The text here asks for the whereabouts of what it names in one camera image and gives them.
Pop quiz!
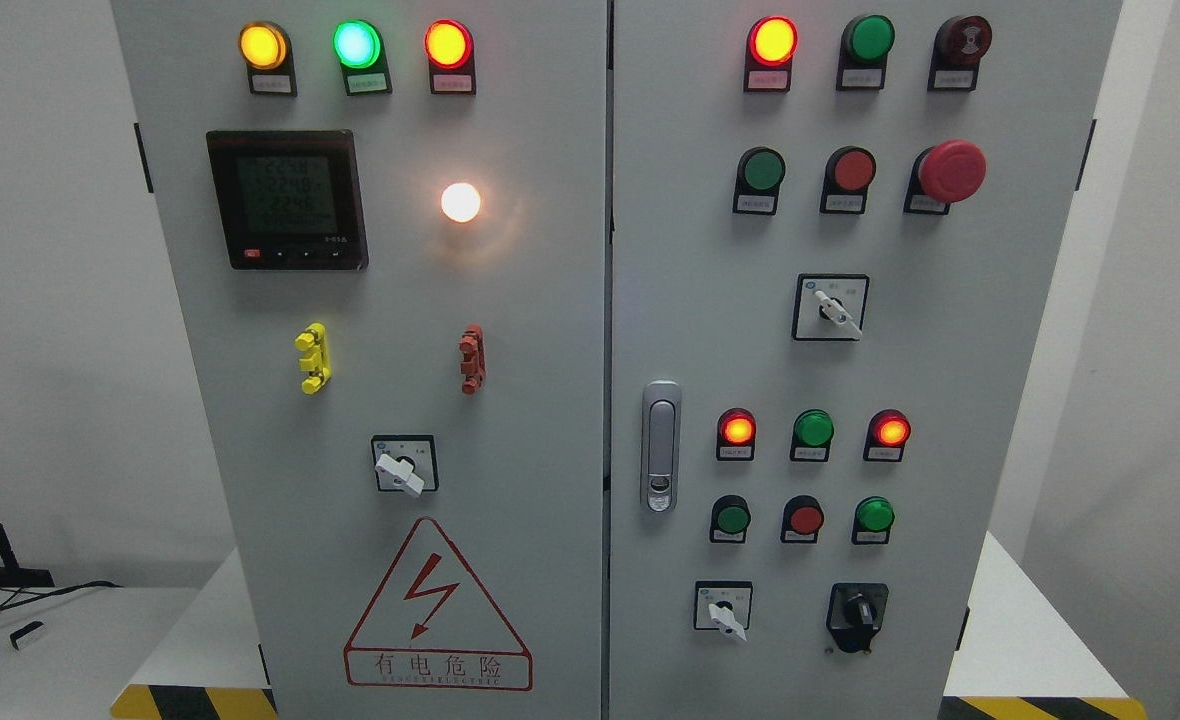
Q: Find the black rotary knob switch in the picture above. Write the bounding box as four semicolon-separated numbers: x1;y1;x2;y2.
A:
826;582;890;653

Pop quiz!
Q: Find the grey electrical control cabinet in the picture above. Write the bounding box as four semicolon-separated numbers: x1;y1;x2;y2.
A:
113;1;1121;719

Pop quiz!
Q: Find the red terminal connector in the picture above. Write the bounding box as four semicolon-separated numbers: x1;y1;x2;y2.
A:
458;323;489;395

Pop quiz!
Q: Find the red light middle left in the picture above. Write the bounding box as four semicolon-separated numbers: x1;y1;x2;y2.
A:
715;407;756;462

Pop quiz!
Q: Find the white lit indicator lamp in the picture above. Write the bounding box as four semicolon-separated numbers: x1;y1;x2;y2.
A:
440;182;481;224

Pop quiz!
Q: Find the green push button lower left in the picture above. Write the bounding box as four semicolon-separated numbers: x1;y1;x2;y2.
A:
709;495;753;544

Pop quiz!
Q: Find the green push button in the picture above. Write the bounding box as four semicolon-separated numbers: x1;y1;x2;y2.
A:
732;146;785;215
709;495;753;544
851;496;896;546

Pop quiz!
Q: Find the green light middle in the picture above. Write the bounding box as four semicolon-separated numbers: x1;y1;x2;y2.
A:
789;407;834;462

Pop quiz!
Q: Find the green push button upper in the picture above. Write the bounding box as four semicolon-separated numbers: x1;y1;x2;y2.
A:
732;146;785;215

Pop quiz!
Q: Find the red push button lower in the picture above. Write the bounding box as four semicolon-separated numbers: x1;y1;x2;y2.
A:
779;495;826;544

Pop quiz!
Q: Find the red push button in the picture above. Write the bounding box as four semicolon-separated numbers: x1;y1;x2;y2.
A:
779;495;826;544
819;145;877;215

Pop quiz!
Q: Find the yellow terminal connector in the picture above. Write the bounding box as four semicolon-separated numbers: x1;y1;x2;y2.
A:
294;322;332;395

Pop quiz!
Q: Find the red light middle right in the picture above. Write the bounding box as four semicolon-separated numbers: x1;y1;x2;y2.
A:
863;410;913;462

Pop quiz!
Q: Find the red electrical hazard sticker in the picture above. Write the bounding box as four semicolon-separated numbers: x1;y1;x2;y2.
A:
345;518;532;692

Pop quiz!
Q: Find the red push button upper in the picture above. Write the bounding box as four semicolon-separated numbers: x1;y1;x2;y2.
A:
819;145;877;215

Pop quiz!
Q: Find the green push button lower right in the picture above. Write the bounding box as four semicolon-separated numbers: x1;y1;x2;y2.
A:
851;496;896;546

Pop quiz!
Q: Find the black digital power meter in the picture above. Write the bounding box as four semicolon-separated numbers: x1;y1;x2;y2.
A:
207;129;369;271

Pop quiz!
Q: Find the red lit indicator light left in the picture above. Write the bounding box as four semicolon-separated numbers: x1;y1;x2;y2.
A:
424;18;477;94

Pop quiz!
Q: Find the red lit light top right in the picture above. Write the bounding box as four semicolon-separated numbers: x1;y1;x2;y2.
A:
745;15;799;94

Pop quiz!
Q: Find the green lit indicator light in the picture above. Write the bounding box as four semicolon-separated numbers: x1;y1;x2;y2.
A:
332;19;392;96

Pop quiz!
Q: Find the red emergency stop mushroom button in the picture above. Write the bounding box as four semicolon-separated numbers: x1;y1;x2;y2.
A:
904;138;986;217

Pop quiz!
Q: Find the green unlit light top right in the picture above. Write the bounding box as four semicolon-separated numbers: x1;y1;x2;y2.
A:
835;14;894;91

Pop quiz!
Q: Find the yellow indicator light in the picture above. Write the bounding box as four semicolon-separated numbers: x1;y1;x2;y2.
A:
240;20;297;97

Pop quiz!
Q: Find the dark red buzzer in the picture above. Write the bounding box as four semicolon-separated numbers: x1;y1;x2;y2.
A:
927;15;994;92

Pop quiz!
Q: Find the white platform with hazard stripes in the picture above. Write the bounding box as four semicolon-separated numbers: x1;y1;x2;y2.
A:
111;537;1146;719

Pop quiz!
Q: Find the small white black usb dongle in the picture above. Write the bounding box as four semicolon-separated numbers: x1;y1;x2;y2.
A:
8;620;47;652

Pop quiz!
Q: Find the black device with antenna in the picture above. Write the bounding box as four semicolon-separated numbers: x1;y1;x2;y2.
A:
0;523;55;588

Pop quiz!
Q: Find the silver door latch handle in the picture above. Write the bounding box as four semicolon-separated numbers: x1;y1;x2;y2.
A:
640;381;682;512

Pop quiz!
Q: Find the white selector switch left door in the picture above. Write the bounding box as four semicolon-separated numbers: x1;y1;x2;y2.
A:
371;434;440;497

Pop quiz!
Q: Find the white selector switch upper right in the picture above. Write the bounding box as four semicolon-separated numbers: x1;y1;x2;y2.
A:
792;273;870;341

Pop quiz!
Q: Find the white selector switch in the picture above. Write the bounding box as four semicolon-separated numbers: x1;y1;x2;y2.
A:
792;273;870;341
691;580;753;642

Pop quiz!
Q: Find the white selector switch lower right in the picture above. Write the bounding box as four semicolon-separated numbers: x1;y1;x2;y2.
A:
691;580;753;642

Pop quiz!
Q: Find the black cable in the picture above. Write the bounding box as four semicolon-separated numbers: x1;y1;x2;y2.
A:
0;580;123;627

